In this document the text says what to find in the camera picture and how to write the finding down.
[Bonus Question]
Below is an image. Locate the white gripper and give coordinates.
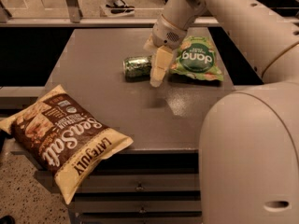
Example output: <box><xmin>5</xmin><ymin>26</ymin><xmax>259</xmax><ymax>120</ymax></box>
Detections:
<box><xmin>143</xmin><ymin>14</ymin><xmax>188</xmax><ymax>88</ymax></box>

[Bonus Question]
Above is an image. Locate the green soda can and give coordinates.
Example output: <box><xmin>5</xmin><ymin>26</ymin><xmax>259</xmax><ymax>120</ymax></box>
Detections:
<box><xmin>122</xmin><ymin>56</ymin><xmax>151</xmax><ymax>79</ymax></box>

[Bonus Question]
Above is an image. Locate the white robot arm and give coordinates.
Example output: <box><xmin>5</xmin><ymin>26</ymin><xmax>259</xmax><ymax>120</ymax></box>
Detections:
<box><xmin>145</xmin><ymin>0</ymin><xmax>299</xmax><ymax>224</ymax></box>

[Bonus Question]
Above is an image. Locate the green Dang snack bag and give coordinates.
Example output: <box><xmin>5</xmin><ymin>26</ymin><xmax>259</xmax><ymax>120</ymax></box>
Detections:
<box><xmin>170</xmin><ymin>35</ymin><xmax>223</xmax><ymax>81</ymax></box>

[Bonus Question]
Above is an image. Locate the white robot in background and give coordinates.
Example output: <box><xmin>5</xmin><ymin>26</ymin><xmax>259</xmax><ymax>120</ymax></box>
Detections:
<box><xmin>101</xmin><ymin>0</ymin><xmax>135</xmax><ymax>17</ymax></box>

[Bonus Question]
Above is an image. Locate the grey metal railing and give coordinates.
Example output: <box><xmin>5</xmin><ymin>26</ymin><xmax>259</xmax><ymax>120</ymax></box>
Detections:
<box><xmin>0</xmin><ymin>0</ymin><xmax>221</xmax><ymax>29</ymax></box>

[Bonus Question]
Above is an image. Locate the brown Sea Salt chip bag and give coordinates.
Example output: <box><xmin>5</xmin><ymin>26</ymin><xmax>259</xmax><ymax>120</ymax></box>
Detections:
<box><xmin>0</xmin><ymin>85</ymin><xmax>133</xmax><ymax>203</ymax></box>

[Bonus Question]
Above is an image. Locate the grey drawer cabinet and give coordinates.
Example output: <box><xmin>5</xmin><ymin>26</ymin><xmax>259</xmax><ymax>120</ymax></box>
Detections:
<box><xmin>44</xmin><ymin>28</ymin><xmax>234</xmax><ymax>224</ymax></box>

